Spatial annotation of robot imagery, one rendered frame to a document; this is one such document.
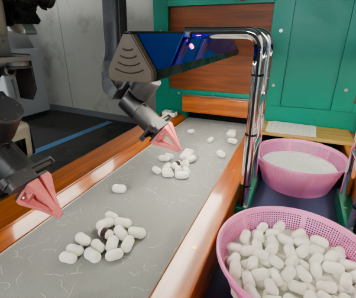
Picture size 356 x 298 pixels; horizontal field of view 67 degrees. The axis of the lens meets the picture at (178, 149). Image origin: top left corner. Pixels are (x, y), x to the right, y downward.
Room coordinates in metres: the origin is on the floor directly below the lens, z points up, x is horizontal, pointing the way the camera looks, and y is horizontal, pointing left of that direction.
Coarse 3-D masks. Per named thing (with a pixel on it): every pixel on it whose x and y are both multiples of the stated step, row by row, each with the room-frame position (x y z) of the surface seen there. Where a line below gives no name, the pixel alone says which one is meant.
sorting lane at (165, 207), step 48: (192, 144) 0.91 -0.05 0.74; (96, 192) 0.59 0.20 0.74; (144, 192) 0.59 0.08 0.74; (192, 192) 0.59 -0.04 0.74; (48, 240) 0.41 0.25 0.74; (144, 240) 0.41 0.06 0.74; (0, 288) 0.31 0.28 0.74; (48, 288) 0.31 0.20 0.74; (96, 288) 0.31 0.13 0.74; (144, 288) 0.31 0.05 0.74
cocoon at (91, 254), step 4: (88, 248) 0.37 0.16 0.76; (92, 248) 0.37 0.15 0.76; (84, 252) 0.37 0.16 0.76; (88, 252) 0.36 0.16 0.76; (92, 252) 0.36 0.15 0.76; (96, 252) 0.36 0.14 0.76; (84, 256) 0.36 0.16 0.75; (88, 256) 0.36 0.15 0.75; (92, 256) 0.36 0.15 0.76; (96, 256) 0.36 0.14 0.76; (100, 256) 0.36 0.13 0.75; (92, 260) 0.35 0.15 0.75; (96, 260) 0.35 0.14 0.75
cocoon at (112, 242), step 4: (112, 236) 0.40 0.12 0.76; (116, 236) 0.41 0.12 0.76; (108, 240) 0.39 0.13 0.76; (112, 240) 0.39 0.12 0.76; (116, 240) 0.40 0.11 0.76; (108, 244) 0.38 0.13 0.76; (112, 244) 0.38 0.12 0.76; (116, 244) 0.39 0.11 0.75; (108, 248) 0.38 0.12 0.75; (112, 248) 0.38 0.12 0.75
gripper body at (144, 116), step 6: (138, 108) 0.69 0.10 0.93; (144, 108) 0.69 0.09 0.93; (150, 108) 0.70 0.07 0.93; (138, 114) 0.68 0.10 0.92; (144, 114) 0.68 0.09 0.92; (150, 114) 0.68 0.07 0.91; (156, 114) 0.70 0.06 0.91; (168, 114) 0.73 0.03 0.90; (138, 120) 0.68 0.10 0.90; (144, 120) 0.68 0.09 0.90; (150, 120) 0.67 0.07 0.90; (156, 120) 0.66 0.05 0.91; (144, 126) 0.67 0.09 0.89; (150, 126) 0.64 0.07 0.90; (144, 132) 0.65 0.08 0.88; (150, 132) 0.69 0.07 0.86; (144, 138) 0.65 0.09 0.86
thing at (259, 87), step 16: (192, 32) 0.61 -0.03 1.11; (208, 32) 0.60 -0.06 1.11; (224, 32) 0.59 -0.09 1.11; (240, 32) 0.57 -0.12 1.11; (256, 32) 0.57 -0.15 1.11; (256, 48) 0.57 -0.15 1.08; (272, 48) 0.70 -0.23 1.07; (256, 64) 0.56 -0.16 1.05; (256, 80) 0.56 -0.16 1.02; (256, 96) 0.56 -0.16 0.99; (256, 112) 0.56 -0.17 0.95; (256, 128) 0.57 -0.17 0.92; (256, 144) 0.64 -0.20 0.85; (256, 160) 0.70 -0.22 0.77; (256, 176) 0.70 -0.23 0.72; (240, 192) 0.57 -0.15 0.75; (240, 208) 0.55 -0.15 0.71
